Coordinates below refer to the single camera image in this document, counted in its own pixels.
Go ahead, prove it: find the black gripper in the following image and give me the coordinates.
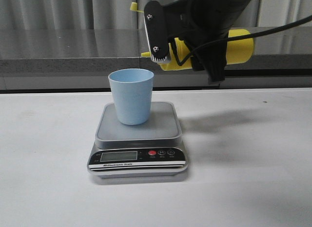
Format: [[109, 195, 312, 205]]
[[144, 0, 244, 84]]

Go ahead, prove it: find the yellow squeeze bottle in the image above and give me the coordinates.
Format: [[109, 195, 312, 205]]
[[130, 2, 254, 71]]

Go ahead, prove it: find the light blue plastic cup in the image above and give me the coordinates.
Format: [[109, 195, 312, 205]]
[[108, 68, 154, 125]]

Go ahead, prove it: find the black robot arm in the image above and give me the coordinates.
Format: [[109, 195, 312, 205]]
[[144, 0, 251, 83]]

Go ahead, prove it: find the silver digital kitchen scale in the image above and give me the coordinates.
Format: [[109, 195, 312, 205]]
[[87, 102, 189, 185]]

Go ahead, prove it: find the grey stone counter ledge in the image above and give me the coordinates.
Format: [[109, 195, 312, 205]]
[[0, 27, 312, 93]]

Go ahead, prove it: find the white pleated curtain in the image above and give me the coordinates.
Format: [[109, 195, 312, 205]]
[[0, 0, 312, 30]]

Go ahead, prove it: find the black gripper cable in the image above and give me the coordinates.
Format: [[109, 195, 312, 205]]
[[168, 15, 312, 66]]

